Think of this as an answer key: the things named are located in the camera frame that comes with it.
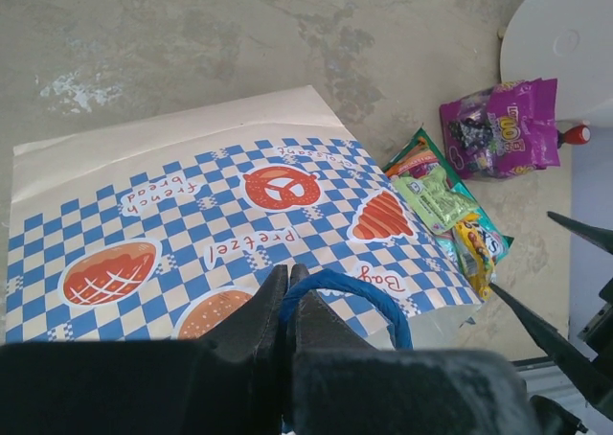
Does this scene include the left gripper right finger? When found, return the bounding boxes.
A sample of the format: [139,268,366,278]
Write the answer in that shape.
[289,264,539,434]

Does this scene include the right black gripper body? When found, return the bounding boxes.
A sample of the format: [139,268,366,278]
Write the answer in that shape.
[579,280,613,357]

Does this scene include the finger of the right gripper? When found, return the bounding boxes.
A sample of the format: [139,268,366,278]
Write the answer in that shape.
[490,284,612,421]
[547,212,613,254]

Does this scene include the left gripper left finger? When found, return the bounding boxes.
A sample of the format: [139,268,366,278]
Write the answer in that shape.
[1,265,287,434]

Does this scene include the yellow M&M's packet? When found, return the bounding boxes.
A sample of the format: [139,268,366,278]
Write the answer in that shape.
[451,214,495,301]

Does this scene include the purple snack bag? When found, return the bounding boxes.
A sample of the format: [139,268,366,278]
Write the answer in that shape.
[440,79,560,179]

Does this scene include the dark green snack bag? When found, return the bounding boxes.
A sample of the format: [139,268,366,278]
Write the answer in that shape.
[383,128,513,263]

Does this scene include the blue checkered paper bag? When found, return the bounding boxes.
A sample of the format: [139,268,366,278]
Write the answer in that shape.
[6,87,481,348]

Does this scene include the green snack pack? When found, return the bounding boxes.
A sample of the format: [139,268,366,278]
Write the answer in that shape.
[392,166,479,235]

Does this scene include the colourful candy bag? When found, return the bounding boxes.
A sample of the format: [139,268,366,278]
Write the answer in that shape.
[384,136,440,179]

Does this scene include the red black button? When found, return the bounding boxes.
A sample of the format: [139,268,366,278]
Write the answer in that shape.
[557,125,591,149]

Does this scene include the white cylindrical container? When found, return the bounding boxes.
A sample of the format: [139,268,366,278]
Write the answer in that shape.
[500,0,612,128]

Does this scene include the aluminium frame rail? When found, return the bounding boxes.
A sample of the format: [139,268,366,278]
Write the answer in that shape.
[512,357,586,410]

